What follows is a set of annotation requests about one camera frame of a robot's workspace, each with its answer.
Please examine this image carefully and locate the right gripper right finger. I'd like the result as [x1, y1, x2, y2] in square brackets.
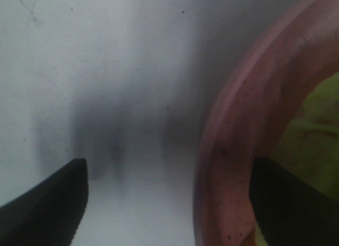
[249, 157, 338, 245]

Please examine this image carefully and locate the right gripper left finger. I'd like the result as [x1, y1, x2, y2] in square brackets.
[1, 159, 88, 245]

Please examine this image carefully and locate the pink round plate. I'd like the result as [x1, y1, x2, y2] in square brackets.
[193, 0, 338, 245]

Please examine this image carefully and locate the sandwich with lettuce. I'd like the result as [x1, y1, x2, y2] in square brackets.
[255, 74, 338, 245]

